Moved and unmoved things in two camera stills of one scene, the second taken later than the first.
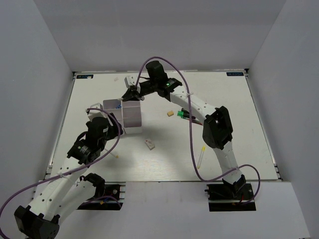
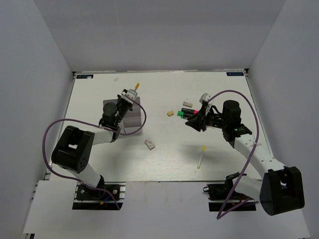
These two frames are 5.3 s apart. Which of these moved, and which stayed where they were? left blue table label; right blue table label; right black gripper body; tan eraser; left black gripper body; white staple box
Moved: right black gripper body; left black gripper body
Stayed: right blue table label; left blue table label; tan eraser; white staple box
